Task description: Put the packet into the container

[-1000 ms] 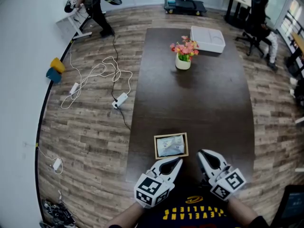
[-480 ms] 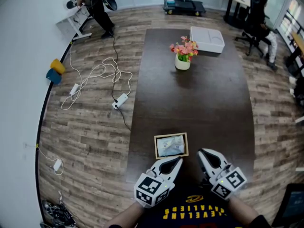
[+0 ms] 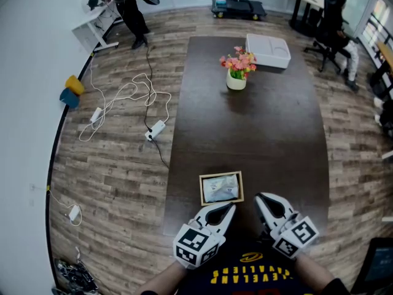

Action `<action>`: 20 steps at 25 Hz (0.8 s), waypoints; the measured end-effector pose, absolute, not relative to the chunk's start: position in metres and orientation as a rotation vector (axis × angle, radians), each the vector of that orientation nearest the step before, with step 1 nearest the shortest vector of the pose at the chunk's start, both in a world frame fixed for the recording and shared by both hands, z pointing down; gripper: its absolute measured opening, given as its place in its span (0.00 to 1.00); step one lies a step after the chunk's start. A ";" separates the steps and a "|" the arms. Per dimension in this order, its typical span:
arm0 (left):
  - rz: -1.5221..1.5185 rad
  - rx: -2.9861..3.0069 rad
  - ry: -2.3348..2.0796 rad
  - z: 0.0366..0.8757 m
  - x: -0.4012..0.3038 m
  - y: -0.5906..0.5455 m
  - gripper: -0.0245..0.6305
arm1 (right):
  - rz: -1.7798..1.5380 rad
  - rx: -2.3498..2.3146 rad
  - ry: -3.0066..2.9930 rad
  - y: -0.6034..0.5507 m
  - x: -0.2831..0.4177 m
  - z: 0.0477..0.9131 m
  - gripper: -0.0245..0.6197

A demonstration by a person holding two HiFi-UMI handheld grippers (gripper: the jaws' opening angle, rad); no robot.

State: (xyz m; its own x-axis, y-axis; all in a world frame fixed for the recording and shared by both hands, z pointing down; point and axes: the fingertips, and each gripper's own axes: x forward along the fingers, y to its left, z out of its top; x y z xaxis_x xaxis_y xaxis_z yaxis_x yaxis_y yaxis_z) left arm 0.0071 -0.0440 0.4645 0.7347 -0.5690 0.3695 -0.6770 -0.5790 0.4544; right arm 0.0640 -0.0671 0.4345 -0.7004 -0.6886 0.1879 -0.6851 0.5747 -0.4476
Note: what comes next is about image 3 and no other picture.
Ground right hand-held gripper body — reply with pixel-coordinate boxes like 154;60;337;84
261;215;320;260

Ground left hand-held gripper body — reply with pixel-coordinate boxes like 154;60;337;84
173;222;227;270

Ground pale blue tissue pack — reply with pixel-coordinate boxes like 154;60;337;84
202;173;240;203

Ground small wooden tray box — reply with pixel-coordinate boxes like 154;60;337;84
198;170;245;207

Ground person's left forearm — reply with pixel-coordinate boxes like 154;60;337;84
141;261;188;295

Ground person's right forearm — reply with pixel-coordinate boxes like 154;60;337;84
294;253;335;291

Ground person's dark printed shirt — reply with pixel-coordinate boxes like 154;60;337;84
176;241;351;295

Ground dark brown table white legs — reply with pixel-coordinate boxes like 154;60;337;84
162;36;330;238

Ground black monitor screen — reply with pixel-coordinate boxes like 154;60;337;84
351;237;393;294

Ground pile of black equipment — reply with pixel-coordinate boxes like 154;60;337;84
53;247;99;295

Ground white pot of pink flowers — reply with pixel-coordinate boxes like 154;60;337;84
219;45;257;91

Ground white plastic bin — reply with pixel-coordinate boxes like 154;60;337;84
245;33;292;69

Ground black office chair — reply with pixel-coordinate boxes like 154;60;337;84
303;0;359;73

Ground teal waste bin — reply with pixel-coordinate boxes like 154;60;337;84
59;87;80;109

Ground yellow waste bin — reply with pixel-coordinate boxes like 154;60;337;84
64;74;85;96

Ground wooden top desk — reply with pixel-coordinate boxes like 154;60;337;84
370;40;393;100

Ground black flat cart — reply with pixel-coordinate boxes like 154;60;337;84
211;0;267;21

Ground white desk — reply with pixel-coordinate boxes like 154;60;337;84
72;1;123;53

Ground short white cable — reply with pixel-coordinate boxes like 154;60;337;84
47;189;83;227

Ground white power strip with cables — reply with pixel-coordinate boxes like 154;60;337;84
78;57;172;143

